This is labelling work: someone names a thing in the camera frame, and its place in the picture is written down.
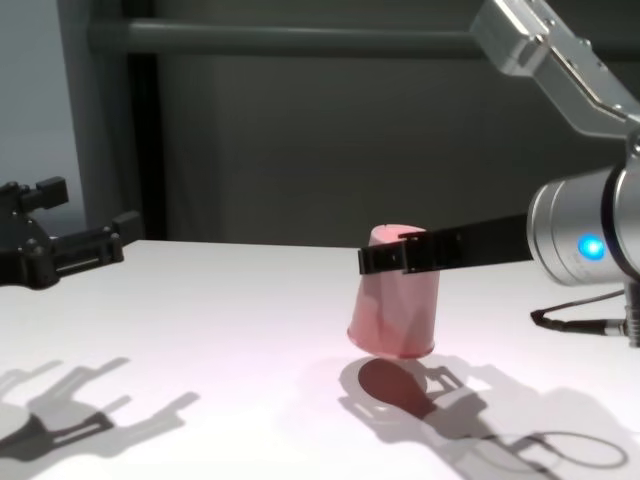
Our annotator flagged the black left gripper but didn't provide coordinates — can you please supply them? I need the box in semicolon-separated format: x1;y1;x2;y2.
0;175;143;291

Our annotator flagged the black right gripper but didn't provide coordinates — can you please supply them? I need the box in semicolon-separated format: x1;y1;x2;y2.
357;212;532;278

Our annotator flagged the pink plastic cup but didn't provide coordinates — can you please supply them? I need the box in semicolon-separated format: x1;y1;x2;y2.
344;223;442;361

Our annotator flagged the grey vertical frame column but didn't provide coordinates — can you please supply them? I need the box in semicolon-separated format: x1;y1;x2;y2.
55;0;130;236

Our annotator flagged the black vertical post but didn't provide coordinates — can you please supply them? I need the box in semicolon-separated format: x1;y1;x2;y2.
126;53;167;240

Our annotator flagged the thin grey low rail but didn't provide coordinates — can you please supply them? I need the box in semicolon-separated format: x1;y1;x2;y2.
144;236;381;250

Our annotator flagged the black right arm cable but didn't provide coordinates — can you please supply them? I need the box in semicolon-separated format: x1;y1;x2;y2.
529;287;640;350

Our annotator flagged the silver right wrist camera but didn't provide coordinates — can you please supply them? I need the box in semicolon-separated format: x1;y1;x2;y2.
469;0;640;141

